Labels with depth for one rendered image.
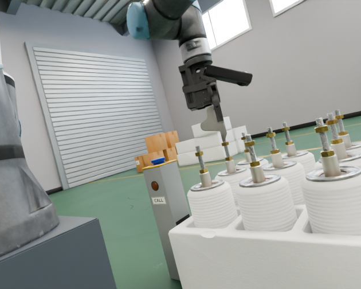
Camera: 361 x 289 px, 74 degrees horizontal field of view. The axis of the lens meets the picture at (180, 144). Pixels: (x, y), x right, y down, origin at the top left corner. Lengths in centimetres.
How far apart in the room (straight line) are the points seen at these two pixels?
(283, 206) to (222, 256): 14
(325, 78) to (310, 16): 124
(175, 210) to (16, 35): 579
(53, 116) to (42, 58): 123
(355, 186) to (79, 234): 35
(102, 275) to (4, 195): 13
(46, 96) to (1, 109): 538
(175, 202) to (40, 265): 43
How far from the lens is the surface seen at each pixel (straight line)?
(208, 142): 326
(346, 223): 41
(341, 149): 54
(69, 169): 550
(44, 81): 580
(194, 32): 63
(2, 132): 31
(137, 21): 58
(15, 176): 30
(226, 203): 50
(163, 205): 65
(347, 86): 562
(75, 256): 29
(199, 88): 60
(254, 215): 45
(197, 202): 50
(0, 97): 33
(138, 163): 455
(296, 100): 579
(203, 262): 52
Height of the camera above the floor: 36
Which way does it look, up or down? 1 degrees down
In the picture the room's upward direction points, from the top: 14 degrees counter-clockwise
